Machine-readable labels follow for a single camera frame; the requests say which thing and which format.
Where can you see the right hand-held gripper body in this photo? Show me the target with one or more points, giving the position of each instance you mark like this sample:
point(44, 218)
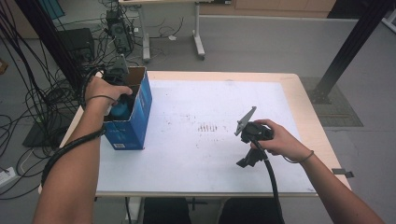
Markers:
point(255, 130)

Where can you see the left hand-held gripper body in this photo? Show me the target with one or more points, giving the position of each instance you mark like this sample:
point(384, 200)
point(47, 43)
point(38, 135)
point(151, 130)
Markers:
point(118, 70)

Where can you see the blue bottle with white cap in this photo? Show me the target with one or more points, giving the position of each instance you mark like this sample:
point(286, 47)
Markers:
point(120, 110)

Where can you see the blue cardboard box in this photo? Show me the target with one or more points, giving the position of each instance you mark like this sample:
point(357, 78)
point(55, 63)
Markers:
point(134, 124)

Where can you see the person's left hand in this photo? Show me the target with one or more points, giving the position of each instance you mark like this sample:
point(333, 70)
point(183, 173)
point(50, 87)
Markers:
point(101, 91)

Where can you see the person's right hand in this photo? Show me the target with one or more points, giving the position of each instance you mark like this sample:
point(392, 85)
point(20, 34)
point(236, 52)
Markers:
point(283, 140)

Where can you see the black computer tower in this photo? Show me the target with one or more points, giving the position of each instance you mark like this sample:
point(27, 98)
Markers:
point(120, 34)

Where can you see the white paper sheet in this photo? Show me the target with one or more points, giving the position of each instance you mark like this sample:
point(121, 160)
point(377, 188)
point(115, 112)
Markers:
point(202, 168)

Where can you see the black box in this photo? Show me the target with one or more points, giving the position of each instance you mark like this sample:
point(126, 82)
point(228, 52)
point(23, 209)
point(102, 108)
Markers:
point(77, 43)

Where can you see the person's right leg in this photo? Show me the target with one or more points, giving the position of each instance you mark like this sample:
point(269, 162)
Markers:
point(246, 211)

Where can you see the person's leg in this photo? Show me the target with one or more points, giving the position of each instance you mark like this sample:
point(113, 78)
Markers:
point(168, 211)
point(246, 211)

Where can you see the black tape piece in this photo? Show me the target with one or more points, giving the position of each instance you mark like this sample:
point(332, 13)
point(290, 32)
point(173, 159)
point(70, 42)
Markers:
point(341, 172)

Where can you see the person's left leg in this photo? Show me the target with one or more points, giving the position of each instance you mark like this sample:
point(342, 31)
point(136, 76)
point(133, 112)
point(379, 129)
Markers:
point(168, 211)

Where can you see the black floor plate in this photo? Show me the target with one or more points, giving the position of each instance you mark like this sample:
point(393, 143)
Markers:
point(40, 137)

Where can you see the wooden cabinet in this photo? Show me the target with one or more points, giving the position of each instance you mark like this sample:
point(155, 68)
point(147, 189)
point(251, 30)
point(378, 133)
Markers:
point(280, 6)

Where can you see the white power strip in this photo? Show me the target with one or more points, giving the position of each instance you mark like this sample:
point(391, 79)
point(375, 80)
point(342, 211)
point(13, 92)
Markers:
point(6, 175)

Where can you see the black metal post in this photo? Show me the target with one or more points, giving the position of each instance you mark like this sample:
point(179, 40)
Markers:
point(46, 31)
point(355, 40)

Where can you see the white desk frame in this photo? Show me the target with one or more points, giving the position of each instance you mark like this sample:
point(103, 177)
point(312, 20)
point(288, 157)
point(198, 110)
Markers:
point(196, 31)

